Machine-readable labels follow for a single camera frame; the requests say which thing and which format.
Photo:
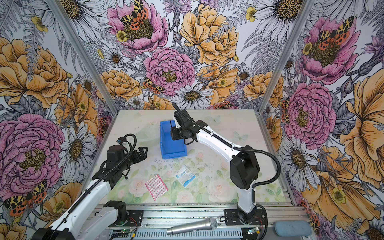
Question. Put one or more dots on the right aluminium corner post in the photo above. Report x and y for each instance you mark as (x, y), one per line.
(291, 41)

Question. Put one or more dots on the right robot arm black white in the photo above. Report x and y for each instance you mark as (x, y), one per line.
(244, 167)

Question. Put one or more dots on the blue plastic bin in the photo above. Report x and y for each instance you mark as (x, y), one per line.
(170, 149)

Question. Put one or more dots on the left aluminium corner post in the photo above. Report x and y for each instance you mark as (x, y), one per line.
(76, 42)

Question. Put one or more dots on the blue white plastic packet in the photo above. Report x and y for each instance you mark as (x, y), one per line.
(185, 176)

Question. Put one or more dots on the aluminium corner post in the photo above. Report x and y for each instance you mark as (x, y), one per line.
(291, 41)
(76, 42)

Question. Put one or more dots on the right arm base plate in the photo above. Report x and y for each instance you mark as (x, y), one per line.
(236, 217)

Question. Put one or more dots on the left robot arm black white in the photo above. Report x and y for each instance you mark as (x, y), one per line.
(77, 223)

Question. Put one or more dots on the grey blue pad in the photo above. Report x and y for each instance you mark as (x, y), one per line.
(293, 229)

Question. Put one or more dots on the aluminium front rail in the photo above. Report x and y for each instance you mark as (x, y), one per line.
(166, 216)

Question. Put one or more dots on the pink dotted blister sheet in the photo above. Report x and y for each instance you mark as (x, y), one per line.
(156, 187)

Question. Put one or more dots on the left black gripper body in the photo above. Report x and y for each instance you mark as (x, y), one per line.
(134, 158)

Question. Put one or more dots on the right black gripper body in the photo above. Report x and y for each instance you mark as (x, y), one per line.
(179, 133)

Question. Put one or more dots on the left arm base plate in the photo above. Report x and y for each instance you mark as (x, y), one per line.
(134, 219)

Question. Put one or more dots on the green circuit board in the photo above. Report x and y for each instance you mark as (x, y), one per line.
(253, 231)

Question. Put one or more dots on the silver microphone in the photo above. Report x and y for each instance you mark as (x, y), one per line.
(206, 224)

